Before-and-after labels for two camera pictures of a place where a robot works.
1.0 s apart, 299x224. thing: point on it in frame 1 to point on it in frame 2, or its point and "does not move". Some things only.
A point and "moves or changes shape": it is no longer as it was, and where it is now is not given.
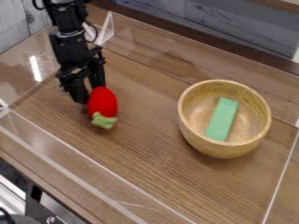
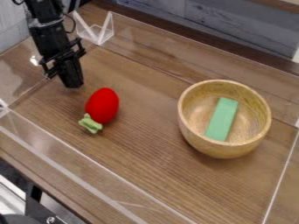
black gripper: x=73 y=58 to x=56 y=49
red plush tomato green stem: x=102 y=107 moves or changes shape
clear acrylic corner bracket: x=97 y=34 does not move
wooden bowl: x=224 y=116 does not move
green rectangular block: x=220 y=120 does not move
